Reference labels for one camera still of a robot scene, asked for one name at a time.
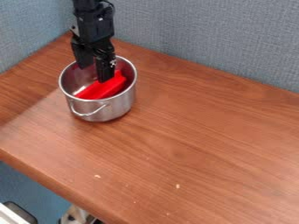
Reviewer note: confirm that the black and silver equipment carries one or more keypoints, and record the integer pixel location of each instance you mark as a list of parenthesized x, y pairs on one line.
[(12, 214)]

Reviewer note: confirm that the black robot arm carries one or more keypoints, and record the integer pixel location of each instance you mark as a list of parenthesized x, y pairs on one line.
[(92, 5)]

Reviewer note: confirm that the red plastic block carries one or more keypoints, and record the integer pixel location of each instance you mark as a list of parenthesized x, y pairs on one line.
[(103, 90)]

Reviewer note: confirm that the metal pot with handle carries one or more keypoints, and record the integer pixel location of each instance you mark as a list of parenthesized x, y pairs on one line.
[(99, 110)]

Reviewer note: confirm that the white object under table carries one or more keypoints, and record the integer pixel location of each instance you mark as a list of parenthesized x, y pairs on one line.
[(78, 216)]

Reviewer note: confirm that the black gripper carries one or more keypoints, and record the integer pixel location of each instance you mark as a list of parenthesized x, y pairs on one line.
[(91, 41)]

